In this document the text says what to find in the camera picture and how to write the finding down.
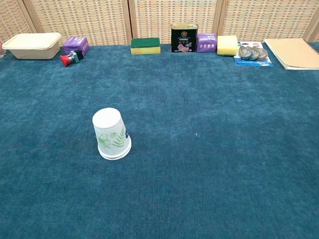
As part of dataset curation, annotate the green and yellow sponge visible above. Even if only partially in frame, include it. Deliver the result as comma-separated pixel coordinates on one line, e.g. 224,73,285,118
130,37,161,55

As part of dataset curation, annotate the black luncheon meat can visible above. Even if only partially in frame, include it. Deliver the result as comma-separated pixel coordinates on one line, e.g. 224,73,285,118
170,23,199,53

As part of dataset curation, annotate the purple tissue packet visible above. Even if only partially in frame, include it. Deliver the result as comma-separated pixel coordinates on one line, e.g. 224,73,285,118
196,33,218,53
63,36,90,57

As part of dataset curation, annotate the blue blister pack card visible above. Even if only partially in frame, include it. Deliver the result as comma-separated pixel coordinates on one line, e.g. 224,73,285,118
233,41,274,67

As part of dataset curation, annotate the brown spiral notebook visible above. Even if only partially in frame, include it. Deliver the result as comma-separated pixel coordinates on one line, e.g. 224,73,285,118
264,38,319,71

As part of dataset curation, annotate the blue carpet table cover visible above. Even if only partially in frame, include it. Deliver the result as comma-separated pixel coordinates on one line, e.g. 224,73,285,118
0,41,319,239

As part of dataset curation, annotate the heart-shaped tin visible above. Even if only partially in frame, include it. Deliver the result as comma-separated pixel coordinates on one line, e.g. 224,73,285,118
238,45,253,61
248,46,260,61
256,48,269,62

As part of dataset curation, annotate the red emergency stop button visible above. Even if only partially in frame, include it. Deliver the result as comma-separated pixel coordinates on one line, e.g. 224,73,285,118
60,50,84,67

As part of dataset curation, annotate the beige container base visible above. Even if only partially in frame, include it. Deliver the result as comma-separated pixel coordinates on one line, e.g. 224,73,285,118
7,41,61,60

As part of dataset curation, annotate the woven folding screen panel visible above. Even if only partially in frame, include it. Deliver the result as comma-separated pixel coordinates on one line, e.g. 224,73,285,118
22,0,133,47
217,0,319,43
128,0,224,45
308,23,319,43
0,0,38,43

